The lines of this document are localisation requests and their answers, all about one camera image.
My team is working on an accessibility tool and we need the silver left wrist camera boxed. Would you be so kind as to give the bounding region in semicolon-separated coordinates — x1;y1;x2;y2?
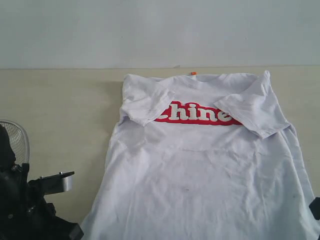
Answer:
28;171;75;196

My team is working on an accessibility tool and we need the oval wire mesh basket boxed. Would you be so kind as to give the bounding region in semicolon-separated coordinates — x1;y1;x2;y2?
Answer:
0;119;30;166

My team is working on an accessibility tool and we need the white t-shirt red logo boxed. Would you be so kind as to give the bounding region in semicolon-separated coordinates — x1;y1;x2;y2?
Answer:
81;71;320;240

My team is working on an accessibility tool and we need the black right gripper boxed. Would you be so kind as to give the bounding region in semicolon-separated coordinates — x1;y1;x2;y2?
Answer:
309;196;320;220

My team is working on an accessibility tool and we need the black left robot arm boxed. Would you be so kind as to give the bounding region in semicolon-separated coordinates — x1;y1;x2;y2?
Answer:
0;119;84;240

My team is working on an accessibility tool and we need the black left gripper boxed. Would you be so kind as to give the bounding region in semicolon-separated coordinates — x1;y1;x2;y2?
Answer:
16;193;84;240

